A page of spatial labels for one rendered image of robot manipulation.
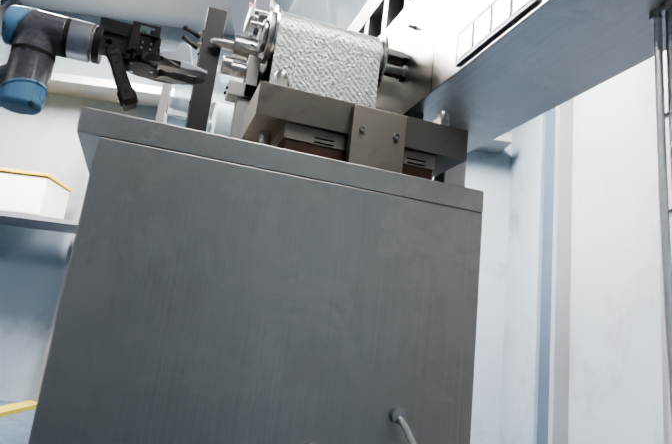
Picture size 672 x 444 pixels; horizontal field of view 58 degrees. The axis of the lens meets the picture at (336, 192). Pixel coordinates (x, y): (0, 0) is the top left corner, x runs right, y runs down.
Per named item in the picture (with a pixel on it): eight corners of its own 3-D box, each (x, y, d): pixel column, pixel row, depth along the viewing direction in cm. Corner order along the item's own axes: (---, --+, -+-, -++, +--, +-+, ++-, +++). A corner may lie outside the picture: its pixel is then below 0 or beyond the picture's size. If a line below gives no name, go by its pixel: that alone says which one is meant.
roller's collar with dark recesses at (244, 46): (229, 62, 159) (233, 40, 161) (252, 67, 161) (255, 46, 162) (233, 52, 153) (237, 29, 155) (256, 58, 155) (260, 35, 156)
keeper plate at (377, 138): (344, 166, 104) (351, 107, 106) (397, 177, 106) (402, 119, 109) (349, 162, 101) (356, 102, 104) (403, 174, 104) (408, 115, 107)
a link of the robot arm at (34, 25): (4, 54, 113) (15, 14, 115) (66, 69, 116) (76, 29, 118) (-5, 36, 105) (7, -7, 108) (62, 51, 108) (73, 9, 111)
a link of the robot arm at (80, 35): (64, 47, 109) (68, 65, 116) (90, 54, 110) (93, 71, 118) (73, 11, 111) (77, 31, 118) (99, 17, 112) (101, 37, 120)
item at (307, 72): (262, 127, 122) (274, 45, 127) (369, 151, 128) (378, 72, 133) (262, 127, 121) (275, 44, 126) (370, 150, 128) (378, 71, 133)
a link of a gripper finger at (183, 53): (210, 44, 116) (162, 36, 115) (205, 72, 115) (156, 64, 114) (211, 52, 119) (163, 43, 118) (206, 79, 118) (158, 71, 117)
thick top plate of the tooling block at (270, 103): (239, 140, 115) (244, 111, 117) (427, 180, 127) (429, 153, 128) (255, 113, 101) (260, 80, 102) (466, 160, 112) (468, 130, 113)
